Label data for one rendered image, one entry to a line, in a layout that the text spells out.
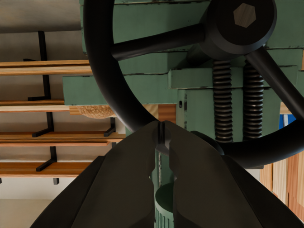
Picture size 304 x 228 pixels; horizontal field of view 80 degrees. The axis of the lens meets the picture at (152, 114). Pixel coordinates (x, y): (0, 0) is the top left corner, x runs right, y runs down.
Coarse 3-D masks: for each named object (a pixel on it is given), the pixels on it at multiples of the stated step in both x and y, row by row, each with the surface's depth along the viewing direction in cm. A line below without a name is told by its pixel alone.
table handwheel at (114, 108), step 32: (96, 0) 16; (224, 0) 15; (256, 0) 15; (96, 32) 17; (192, 32) 17; (224, 32) 15; (256, 32) 15; (96, 64) 17; (192, 64) 34; (256, 64) 18; (128, 96) 18; (288, 96) 18; (128, 128) 19; (288, 128) 19; (256, 160) 18
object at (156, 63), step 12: (300, 48) 34; (132, 60) 35; (144, 60) 35; (156, 60) 35; (168, 60) 35; (180, 60) 35; (240, 60) 35; (276, 60) 35; (288, 60) 34; (300, 60) 34; (132, 72) 36; (144, 72) 36; (156, 72) 36
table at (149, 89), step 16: (64, 80) 36; (80, 80) 36; (128, 80) 36; (144, 80) 36; (160, 80) 36; (176, 80) 26; (192, 80) 26; (208, 80) 26; (240, 80) 26; (64, 96) 37; (80, 96) 37; (96, 96) 37; (144, 96) 36; (160, 96) 36; (176, 96) 36
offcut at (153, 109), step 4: (144, 104) 37; (148, 104) 37; (152, 104) 38; (156, 104) 38; (148, 108) 37; (152, 108) 38; (156, 108) 38; (152, 112) 38; (156, 112) 38; (156, 116) 38
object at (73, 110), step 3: (69, 108) 53; (72, 108) 53; (75, 108) 53; (72, 111) 53; (75, 111) 53; (78, 111) 53; (72, 114) 53; (75, 114) 53; (78, 114) 53; (81, 114) 53
